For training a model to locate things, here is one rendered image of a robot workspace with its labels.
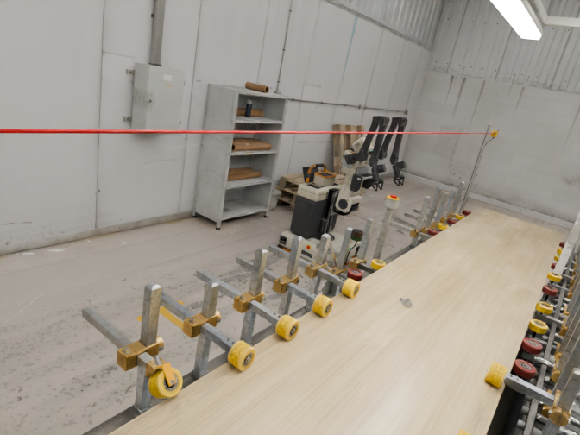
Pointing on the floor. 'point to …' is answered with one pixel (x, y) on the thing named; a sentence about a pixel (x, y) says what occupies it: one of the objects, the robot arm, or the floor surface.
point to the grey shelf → (270, 101)
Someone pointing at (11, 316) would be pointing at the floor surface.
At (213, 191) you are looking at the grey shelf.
